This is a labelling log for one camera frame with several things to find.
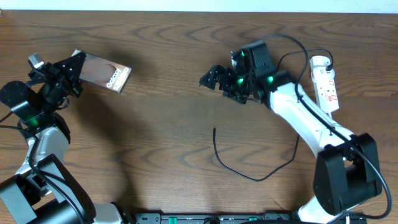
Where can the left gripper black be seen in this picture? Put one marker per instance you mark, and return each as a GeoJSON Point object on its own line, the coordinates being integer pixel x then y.
{"type": "Point", "coordinates": [71, 84]}

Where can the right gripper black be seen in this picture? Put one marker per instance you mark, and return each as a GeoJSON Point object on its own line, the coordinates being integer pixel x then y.
{"type": "Point", "coordinates": [227, 73]}

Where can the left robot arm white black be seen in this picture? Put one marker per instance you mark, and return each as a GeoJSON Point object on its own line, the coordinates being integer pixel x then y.
{"type": "Point", "coordinates": [43, 190]}

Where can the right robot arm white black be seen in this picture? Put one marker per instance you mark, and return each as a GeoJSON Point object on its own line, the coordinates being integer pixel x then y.
{"type": "Point", "coordinates": [347, 171]}

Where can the white power strip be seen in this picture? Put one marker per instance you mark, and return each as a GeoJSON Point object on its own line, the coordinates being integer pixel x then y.
{"type": "Point", "coordinates": [323, 75]}

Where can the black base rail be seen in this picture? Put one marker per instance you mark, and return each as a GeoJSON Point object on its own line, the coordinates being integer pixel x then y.
{"type": "Point", "coordinates": [250, 218]}

